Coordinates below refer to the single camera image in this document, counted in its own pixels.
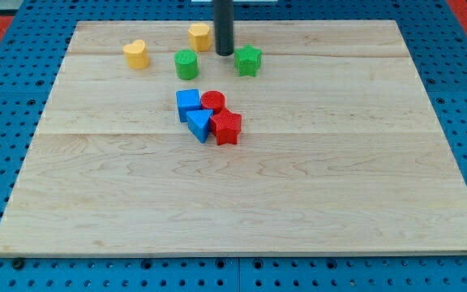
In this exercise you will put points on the blue cube block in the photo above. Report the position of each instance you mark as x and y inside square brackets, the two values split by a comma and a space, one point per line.
[187, 100]

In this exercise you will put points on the red star block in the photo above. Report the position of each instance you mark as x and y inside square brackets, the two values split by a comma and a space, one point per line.
[226, 127]

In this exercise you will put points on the blue triangle block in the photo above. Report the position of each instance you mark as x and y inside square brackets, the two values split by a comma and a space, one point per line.
[198, 122]

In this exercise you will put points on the red cylinder block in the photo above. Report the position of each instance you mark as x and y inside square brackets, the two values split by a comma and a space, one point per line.
[213, 100]

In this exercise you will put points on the green star block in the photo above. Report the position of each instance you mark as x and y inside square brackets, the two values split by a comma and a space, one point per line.
[247, 60]

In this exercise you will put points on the green cylinder block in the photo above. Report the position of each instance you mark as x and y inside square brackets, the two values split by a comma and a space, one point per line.
[186, 63]

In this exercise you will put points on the light wooden board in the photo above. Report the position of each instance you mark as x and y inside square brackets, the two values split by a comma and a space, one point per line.
[340, 153]

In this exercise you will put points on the yellow hexagon block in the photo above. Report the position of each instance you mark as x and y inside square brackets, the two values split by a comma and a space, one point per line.
[199, 35]

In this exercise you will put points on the yellow heart block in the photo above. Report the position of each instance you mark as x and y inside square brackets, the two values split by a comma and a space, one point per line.
[136, 54]

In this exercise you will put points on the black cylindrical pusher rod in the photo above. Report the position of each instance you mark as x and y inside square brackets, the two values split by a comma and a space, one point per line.
[223, 19]

